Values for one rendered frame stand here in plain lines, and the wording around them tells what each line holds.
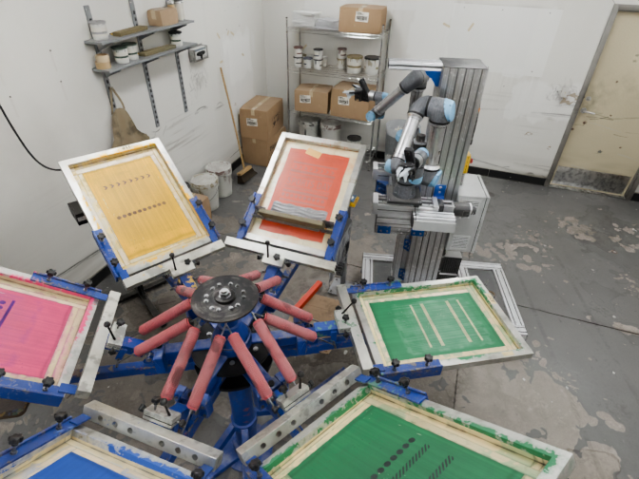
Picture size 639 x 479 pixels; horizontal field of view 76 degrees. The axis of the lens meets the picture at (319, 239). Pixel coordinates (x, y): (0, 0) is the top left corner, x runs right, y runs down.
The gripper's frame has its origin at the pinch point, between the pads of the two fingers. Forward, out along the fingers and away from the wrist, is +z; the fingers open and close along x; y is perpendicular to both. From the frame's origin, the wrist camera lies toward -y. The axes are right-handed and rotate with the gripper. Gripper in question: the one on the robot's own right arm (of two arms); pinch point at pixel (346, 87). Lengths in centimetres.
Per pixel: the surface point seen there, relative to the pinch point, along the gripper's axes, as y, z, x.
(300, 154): 10, -13, -85
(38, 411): 132, 84, -276
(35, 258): 81, 155, -208
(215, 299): 8, -49, -206
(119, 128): 31, 173, -94
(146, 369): 44, -22, -236
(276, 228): 33, -25, -133
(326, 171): 14, -35, -89
